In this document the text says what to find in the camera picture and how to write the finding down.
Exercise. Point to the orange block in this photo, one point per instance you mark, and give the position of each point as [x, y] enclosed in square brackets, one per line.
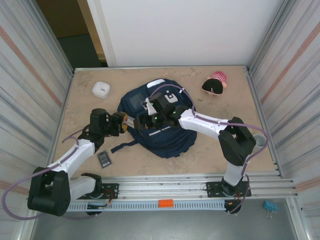
[166, 203]

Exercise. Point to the black calculator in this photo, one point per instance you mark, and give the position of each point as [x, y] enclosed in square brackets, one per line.
[105, 159]

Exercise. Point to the white square container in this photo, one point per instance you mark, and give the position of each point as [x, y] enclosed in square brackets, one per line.
[101, 89]

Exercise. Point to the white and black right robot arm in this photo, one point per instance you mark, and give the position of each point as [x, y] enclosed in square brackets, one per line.
[237, 140]

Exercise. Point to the blue binder clip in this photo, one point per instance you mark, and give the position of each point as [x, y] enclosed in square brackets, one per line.
[271, 207]

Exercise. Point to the navy blue backpack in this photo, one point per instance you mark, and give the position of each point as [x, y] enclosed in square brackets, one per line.
[165, 140]

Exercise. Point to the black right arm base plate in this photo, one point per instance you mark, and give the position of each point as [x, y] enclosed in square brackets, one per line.
[213, 188]

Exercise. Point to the plush doll with black hair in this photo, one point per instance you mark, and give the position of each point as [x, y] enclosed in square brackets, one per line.
[212, 86]

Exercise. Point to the grey cup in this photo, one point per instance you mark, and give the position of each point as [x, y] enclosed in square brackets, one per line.
[262, 140]

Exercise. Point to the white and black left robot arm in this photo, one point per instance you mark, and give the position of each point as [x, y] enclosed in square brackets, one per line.
[72, 156]

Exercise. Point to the aluminium frame rails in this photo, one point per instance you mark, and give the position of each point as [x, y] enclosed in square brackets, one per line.
[162, 180]

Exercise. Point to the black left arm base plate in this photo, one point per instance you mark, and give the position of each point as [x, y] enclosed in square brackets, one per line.
[111, 190]

